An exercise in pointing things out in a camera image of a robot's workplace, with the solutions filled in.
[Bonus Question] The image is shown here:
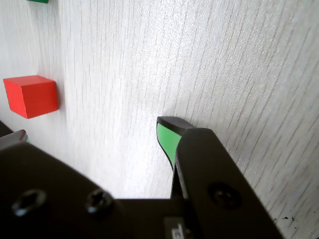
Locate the red wooden cube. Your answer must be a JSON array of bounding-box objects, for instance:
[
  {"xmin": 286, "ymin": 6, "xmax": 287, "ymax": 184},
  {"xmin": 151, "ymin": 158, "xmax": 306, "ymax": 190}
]
[{"xmin": 3, "ymin": 75, "xmax": 59, "ymax": 120}]

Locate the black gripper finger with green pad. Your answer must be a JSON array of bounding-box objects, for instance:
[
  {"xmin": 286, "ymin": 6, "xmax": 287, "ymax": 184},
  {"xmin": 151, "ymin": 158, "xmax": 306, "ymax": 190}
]
[{"xmin": 157, "ymin": 116, "xmax": 285, "ymax": 239}]

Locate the black gripper finger with silver tip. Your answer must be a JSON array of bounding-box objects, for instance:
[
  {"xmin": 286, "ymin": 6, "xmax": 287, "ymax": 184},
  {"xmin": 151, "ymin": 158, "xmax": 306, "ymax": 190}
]
[{"xmin": 0, "ymin": 129, "xmax": 121, "ymax": 239}]

